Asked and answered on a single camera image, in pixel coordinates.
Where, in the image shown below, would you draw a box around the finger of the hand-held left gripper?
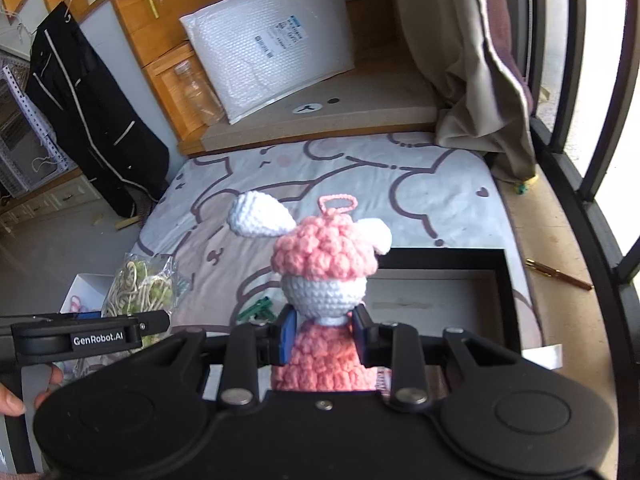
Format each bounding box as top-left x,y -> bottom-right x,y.
11,310 -> 171,336

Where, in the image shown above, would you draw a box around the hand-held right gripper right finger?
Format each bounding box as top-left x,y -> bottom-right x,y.
354,306 -> 566,406

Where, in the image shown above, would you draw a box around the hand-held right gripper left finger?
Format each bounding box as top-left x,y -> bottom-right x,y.
80,306 -> 297,403

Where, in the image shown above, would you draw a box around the bag of beige hair ties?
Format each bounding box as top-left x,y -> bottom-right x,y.
102,255 -> 179,348

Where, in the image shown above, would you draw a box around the green clothes pegs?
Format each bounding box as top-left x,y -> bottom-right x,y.
237,297 -> 276,324

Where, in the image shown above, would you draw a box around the pink crochet doll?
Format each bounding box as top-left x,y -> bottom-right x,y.
227,191 -> 393,392

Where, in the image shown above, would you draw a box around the black cardboard box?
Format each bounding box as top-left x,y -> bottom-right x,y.
367,247 -> 523,357

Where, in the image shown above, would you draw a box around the person's left hand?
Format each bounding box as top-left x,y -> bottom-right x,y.
0,366 -> 66,417

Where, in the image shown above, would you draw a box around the white cardboard box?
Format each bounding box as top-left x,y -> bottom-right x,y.
60,272 -> 119,317

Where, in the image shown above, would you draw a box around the white drawer cabinet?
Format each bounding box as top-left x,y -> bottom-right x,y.
0,170 -> 101,237

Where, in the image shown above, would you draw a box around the white paper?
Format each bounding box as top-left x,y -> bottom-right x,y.
522,345 -> 564,372

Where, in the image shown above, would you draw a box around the white perforated metal rack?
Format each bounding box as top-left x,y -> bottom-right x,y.
0,55 -> 72,199

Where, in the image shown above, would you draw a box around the brown pen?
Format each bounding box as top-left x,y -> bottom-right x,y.
525,259 -> 594,291

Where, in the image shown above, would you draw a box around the beige windowsill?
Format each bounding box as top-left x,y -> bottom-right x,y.
492,160 -> 618,466

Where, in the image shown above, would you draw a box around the black jacket with white trim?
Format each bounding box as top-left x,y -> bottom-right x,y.
25,0 -> 171,217

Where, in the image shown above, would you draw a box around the beige bear-face cushion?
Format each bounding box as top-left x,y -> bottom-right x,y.
200,67 -> 442,153

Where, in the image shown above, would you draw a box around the clear plastic bottle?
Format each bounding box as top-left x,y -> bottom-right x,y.
172,60 -> 226,127

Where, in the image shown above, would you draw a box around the wooden cabinet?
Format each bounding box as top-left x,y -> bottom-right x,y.
40,0 -> 412,157

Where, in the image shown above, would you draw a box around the white bubble mailer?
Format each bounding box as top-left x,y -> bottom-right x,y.
180,0 -> 357,126

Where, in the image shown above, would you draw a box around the beige curtain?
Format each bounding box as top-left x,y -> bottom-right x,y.
395,0 -> 539,184

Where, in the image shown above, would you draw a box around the black window railing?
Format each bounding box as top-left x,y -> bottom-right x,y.
520,0 -> 640,480

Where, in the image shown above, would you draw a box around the wooden-handled mesh scoop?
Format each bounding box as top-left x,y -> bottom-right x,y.
116,192 -> 162,231

